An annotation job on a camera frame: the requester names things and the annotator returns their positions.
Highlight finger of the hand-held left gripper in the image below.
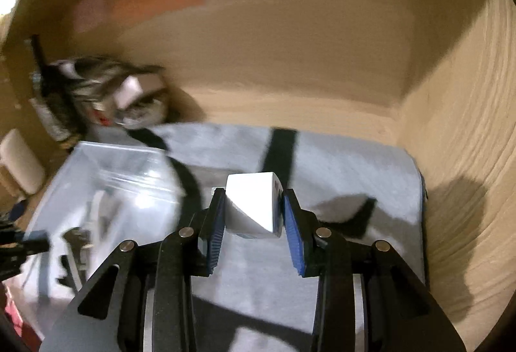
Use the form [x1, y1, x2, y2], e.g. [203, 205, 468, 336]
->
[0, 229, 51, 261]

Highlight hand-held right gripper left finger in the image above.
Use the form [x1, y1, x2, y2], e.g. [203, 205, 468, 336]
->
[40, 187, 227, 352]

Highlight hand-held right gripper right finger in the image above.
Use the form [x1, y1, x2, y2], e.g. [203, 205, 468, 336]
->
[282, 188, 468, 352]

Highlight white charger plug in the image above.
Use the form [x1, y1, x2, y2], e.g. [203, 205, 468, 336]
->
[223, 171, 283, 239]

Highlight clear plastic storage container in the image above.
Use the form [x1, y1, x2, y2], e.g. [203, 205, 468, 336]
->
[24, 140, 202, 308]

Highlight grey felt mat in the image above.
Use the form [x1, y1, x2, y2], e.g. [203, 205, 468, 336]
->
[24, 122, 429, 352]

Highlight orange garment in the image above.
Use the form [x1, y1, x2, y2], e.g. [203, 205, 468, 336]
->
[2, 283, 41, 338]

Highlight dark wine bottle elephant label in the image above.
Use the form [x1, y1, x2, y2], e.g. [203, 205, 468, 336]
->
[36, 62, 87, 143]

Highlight white bowl of stones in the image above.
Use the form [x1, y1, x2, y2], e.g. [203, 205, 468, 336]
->
[117, 98, 170, 129]

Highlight white paper card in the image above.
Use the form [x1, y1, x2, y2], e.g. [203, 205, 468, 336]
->
[113, 76, 144, 109]

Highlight pile of papers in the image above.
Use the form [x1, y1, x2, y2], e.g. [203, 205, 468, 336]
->
[52, 56, 166, 111]

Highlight pink sticky note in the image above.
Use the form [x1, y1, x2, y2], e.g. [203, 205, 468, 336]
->
[74, 0, 110, 34]

